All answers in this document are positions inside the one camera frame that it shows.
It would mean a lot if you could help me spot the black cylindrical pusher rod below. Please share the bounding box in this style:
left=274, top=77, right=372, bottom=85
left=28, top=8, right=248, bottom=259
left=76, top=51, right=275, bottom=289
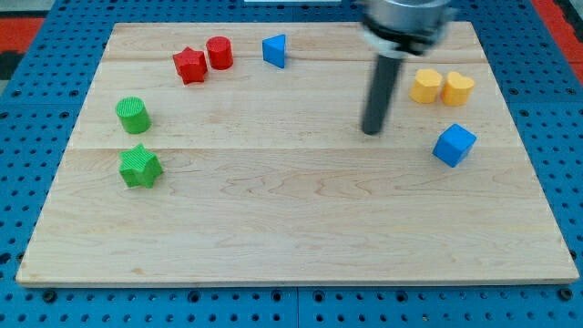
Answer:
left=361, top=55, right=403, bottom=135

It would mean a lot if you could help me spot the blue cube block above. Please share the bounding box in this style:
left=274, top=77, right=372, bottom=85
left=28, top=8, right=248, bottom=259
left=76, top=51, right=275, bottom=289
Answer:
left=433, top=124, right=477, bottom=168

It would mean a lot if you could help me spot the blue triangle block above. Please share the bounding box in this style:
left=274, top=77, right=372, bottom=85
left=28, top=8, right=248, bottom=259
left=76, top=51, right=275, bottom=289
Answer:
left=261, top=34, right=286, bottom=68

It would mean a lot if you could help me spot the yellow pentagon block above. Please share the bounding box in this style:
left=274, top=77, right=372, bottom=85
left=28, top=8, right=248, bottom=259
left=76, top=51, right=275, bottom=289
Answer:
left=409, top=68, right=443, bottom=104

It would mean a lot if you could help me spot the yellow heart block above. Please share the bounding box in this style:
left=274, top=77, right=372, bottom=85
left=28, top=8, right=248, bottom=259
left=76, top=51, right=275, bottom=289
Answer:
left=441, top=71, right=476, bottom=107

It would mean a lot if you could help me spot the red cylinder block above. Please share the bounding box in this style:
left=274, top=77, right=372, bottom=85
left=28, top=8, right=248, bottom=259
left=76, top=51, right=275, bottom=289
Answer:
left=206, top=36, right=233, bottom=70

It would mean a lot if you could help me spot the light wooden board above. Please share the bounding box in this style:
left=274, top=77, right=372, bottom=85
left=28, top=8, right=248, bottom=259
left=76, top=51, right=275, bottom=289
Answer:
left=16, top=22, right=579, bottom=288

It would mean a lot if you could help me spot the red star block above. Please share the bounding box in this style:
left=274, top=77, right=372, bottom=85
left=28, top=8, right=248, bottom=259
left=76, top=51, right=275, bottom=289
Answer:
left=172, top=46, right=208, bottom=85

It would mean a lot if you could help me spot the green cylinder block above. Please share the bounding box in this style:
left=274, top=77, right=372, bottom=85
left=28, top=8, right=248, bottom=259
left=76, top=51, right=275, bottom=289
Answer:
left=116, top=97, right=151, bottom=134

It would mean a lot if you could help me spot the green star block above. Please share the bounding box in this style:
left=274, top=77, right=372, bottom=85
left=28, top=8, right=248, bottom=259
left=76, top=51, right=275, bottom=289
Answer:
left=118, top=144, right=163, bottom=189

